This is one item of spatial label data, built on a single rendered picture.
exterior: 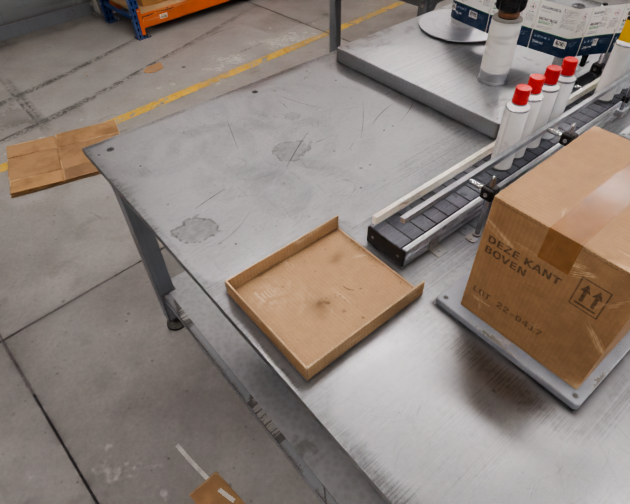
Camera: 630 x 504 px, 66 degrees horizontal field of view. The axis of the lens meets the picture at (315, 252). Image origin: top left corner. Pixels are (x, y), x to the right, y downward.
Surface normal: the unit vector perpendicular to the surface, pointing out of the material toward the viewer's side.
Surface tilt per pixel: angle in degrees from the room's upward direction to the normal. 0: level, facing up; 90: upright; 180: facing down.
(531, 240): 90
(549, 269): 90
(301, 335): 0
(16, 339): 0
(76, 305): 0
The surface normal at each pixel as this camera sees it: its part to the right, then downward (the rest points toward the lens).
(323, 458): -0.01, -0.70
